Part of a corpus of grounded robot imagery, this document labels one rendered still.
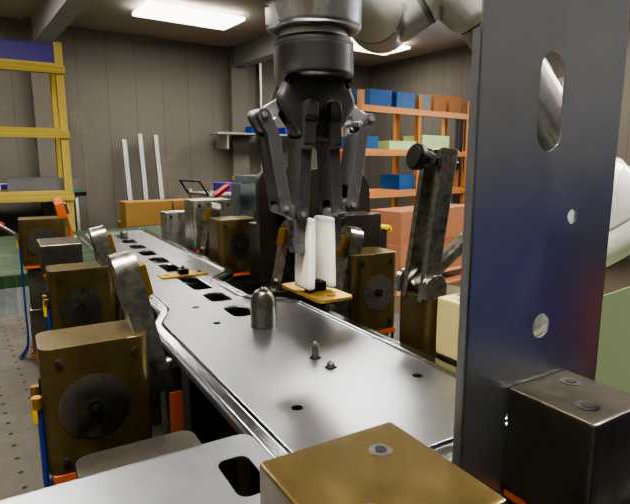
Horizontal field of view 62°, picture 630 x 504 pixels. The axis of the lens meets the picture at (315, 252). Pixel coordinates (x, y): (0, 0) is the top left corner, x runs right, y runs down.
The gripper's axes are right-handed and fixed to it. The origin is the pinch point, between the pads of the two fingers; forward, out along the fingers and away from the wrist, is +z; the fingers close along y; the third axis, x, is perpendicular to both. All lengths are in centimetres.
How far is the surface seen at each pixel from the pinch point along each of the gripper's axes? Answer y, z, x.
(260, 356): 4.8, 11.1, -3.2
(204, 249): -12, 10, -69
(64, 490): 24.7, 11.0, 11.3
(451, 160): -16.4, -8.9, 1.9
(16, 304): 26, 59, -246
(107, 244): 13.5, 3.2, -38.8
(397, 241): -275, 62, -320
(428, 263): -13.5, 2.3, 1.8
